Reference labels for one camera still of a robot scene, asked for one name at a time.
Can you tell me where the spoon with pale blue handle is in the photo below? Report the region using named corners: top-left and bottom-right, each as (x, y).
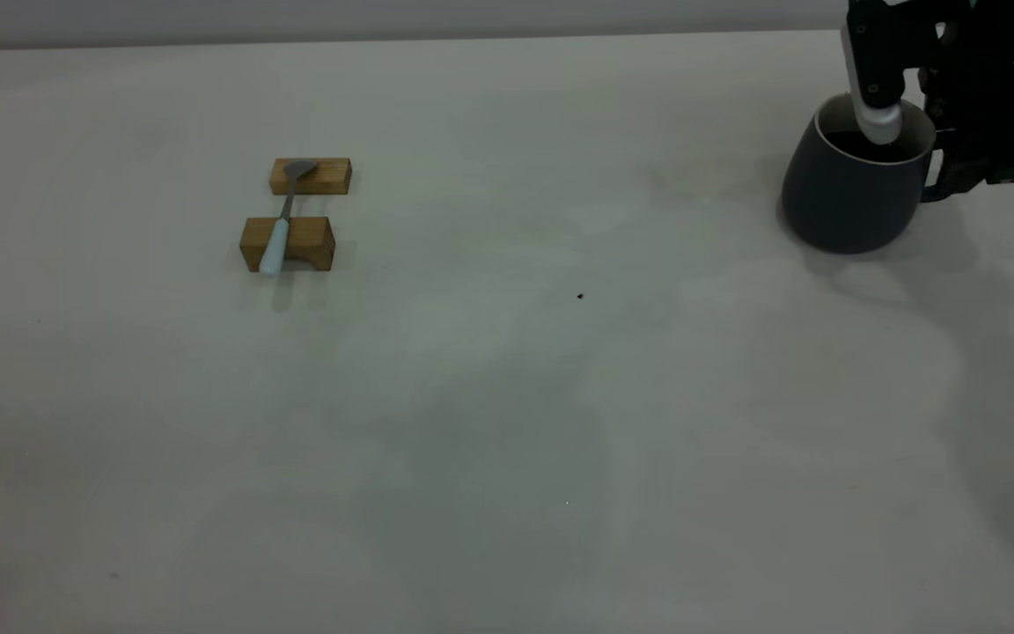
top-left (259, 159), bottom-right (319, 276)

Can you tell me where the flat rectangular wooden block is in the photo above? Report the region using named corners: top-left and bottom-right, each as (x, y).
top-left (269, 158), bottom-right (353, 196)

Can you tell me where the arched wooden block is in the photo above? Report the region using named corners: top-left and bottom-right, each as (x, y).
top-left (239, 216), bottom-right (336, 274)

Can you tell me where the dark grey ceramic mug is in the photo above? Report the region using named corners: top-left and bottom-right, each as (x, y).
top-left (779, 93), bottom-right (959, 256)

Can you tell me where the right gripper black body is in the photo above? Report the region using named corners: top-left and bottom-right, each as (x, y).
top-left (912, 0), bottom-right (1014, 89)

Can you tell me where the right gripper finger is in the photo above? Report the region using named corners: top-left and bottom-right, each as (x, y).
top-left (919, 35), bottom-right (1014, 201)
top-left (841, 0), bottom-right (915, 147)

